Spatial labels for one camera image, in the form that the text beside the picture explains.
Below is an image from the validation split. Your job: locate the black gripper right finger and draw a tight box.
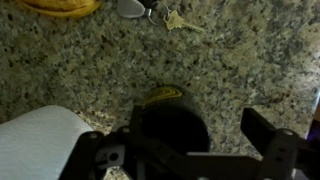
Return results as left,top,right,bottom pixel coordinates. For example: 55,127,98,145
240,106,320,180

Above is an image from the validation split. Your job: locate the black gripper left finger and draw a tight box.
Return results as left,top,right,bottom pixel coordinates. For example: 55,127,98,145
59,105,188,180

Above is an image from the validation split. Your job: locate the black mug with yellow logo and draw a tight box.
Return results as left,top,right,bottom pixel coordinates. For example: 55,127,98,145
139,85,212,162

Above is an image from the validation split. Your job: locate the brass key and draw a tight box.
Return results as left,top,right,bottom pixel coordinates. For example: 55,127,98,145
163,9,205,34

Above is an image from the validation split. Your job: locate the white paper towel roll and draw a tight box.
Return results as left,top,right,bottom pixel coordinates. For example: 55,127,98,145
0,105,94,180

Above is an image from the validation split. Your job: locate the yellow banana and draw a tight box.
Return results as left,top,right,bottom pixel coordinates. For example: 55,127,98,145
15,0,102,19

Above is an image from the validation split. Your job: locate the metal key ring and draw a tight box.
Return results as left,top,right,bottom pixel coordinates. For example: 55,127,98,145
146,2,172,26

